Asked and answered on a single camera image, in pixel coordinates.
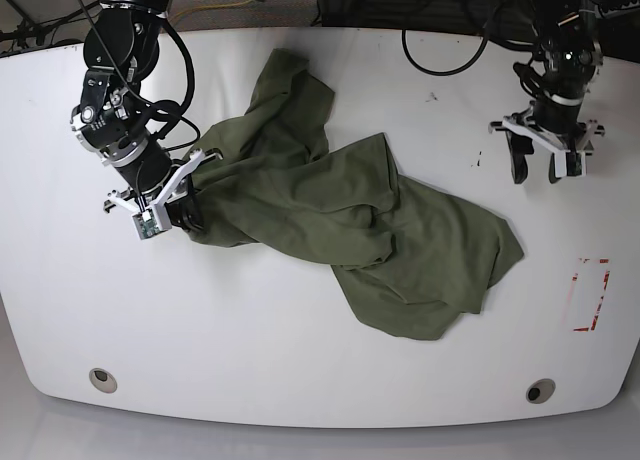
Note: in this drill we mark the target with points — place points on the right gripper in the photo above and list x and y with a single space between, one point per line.
112 124

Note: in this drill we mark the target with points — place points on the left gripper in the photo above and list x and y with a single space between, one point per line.
559 94

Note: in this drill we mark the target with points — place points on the olive green T-shirt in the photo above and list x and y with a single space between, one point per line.
408 258

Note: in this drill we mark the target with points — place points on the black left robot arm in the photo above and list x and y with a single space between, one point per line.
566 25

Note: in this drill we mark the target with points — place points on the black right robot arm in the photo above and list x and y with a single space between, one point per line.
124 38

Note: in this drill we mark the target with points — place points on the red tape rectangle marking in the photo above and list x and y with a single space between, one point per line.
587 293

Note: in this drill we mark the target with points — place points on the left table grommet hole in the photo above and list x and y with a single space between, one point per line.
103 381

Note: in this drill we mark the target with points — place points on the table grommet hole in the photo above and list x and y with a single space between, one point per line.
540 391
103 381

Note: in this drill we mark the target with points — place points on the right table grommet hole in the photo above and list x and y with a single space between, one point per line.
540 391

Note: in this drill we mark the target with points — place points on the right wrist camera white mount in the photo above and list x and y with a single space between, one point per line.
148 211

